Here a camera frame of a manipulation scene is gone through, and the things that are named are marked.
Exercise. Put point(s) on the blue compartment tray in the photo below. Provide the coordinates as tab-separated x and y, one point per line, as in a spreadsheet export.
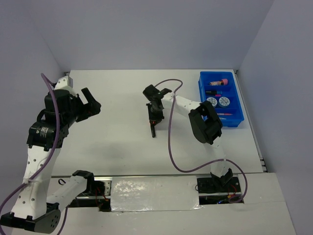
218	87

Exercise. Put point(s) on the orange black highlighter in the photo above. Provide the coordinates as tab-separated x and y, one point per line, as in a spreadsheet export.
152	126

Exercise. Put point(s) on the silver foil plate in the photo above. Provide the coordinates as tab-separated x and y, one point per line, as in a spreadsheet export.
153	194

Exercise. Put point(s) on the blue black highlighter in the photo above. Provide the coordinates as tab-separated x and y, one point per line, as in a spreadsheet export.
213	92

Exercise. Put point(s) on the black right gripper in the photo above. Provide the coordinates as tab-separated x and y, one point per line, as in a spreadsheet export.
157	119

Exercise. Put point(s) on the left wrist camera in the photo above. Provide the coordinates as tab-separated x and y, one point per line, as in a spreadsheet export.
65	83

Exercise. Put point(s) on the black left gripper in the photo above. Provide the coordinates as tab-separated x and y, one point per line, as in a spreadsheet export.
92	107

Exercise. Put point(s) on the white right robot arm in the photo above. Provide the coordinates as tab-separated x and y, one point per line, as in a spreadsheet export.
205	124

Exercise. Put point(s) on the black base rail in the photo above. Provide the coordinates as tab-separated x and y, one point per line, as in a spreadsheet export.
209	194

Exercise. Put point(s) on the blue round tub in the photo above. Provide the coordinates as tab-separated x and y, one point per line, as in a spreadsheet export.
213	101
224	102

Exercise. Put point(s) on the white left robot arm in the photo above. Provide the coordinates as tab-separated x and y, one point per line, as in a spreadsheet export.
34	209

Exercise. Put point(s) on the pink tube of pins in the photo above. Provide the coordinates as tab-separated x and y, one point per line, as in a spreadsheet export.
222	82

